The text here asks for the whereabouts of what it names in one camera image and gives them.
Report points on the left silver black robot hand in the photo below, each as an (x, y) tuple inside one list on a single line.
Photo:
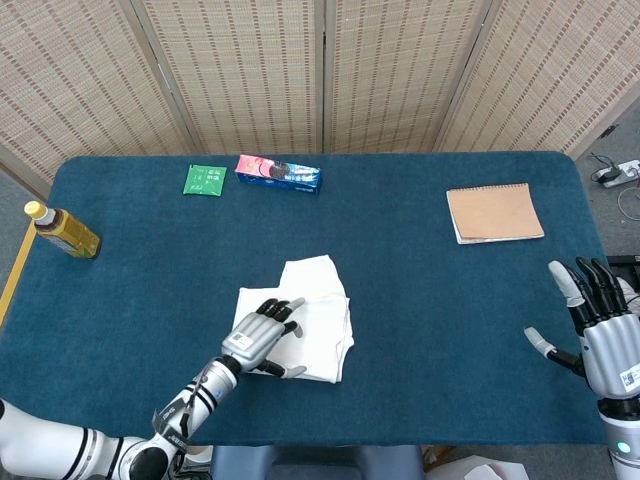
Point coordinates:
[(252, 337)]

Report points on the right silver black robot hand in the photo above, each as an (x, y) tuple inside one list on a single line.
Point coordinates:
[(612, 350)]

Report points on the white T-shirt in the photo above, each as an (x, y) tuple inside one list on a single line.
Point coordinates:
[(322, 325)]

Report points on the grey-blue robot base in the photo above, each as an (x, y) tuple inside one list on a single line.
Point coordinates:
[(315, 465)]

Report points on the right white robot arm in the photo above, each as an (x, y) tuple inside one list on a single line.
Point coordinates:
[(625, 440)]

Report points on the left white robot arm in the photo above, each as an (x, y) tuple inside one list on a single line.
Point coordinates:
[(205, 395)]

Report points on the flat black object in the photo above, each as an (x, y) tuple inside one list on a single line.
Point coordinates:
[(630, 258)]

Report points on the blue pink cookie box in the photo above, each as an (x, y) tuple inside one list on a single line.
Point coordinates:
[(277, 175)]

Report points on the green sachet packet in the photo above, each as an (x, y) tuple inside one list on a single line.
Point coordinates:
[(205, 180)]

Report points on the black power adapter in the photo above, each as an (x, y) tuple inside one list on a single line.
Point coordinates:
[(606, 175)]

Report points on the white power strip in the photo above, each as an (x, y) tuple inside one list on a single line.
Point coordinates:
[(627, 172)]

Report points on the brown spiral notebook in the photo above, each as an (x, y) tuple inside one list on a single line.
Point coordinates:
[(495, 212)]

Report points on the white paper sheet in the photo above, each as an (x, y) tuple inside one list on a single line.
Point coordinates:
[(475, 471)]

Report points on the yellow-capped tea bottle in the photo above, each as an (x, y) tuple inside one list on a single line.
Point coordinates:
[(70, 232)]

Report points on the woven folding screen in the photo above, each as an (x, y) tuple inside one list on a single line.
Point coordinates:
[(250, 75)]

